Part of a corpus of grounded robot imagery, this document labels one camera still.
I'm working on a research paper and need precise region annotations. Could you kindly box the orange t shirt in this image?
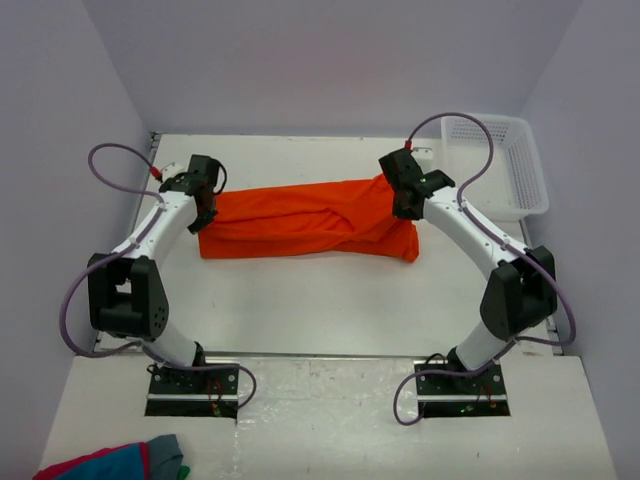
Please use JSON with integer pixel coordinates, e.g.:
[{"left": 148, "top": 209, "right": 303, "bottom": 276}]
[{"left": 198, "top": 175, "right": 420, "bottom": 263}]

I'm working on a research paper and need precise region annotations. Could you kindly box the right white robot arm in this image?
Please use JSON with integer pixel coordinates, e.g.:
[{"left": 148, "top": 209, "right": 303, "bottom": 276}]
[{"left": 379, "top": 148, "right": 558, "bottom": 378}]

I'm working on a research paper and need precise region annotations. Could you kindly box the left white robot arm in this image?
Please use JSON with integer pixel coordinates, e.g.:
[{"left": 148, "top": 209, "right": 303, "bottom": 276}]
[{"left": 87, "top": 154, "right": 227, "bottom": 373}]

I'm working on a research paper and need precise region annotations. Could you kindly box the white plastic basket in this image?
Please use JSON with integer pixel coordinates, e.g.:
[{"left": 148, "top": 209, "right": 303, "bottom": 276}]
[{"left": 441, "top": 114, "right": 549, "bottom": 221}]

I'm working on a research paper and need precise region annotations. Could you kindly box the grey folded t shirt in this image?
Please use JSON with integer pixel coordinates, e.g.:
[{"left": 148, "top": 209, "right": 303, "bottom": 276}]
[{"left": 147, "top": 434, "right": 184, "bottom": 480}]

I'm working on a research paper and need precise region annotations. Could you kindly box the green folded t shirt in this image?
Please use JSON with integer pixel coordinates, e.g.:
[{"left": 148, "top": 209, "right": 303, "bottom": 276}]
[{"left": 177, "top": 465, "right": 191, "bottom": 480}]

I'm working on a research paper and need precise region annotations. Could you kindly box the teal folded t shirt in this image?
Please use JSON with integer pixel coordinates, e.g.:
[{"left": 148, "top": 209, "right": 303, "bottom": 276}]
[{"left": 54, "top": 442, "right": 151, "bottom": 480}]

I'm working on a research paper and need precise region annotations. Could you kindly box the pink folded t shirt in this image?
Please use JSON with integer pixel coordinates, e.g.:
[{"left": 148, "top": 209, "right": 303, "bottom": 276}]
[{"left": 32, "top": 441, "right": 151, "bottom": 480}]

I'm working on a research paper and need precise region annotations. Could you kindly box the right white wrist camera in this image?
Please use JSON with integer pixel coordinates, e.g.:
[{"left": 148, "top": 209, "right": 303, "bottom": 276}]
[{"left": 412, "top": 147, "right": 434, "bottom": 163}]

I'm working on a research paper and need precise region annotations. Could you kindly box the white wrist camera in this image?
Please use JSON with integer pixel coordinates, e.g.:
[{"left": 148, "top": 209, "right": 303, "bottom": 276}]
[
  {"left": 156, "top": 162, "right": 185, "bottom": 181},
  {"left": 412, "top": 147, "right": 434, "bottom": 163}
]

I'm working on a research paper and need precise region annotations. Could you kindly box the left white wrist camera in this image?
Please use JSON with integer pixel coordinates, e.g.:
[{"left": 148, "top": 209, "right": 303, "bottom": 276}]
[{"left": 156, "top": 162, "right": 185, "bottom": 181}]

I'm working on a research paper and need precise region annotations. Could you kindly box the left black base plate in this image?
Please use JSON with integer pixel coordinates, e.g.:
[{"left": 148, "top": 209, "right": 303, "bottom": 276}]
[{"left": 145, "top": 364, "right": 239, "bottom": 420}]

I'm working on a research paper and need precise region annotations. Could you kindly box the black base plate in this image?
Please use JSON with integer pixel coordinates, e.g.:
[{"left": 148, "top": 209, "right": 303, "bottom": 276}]
[
  {"left": 415, "top": 364, "right": 511, "bottom": 419},
  {"left": 145, "top": 364, "right": 239, "bottom": 420}
]

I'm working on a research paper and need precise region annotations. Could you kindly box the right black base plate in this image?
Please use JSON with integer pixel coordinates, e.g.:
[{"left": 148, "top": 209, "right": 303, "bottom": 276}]
[{"left": 415, "top": 364, "right": 511, "bottom": 419}]

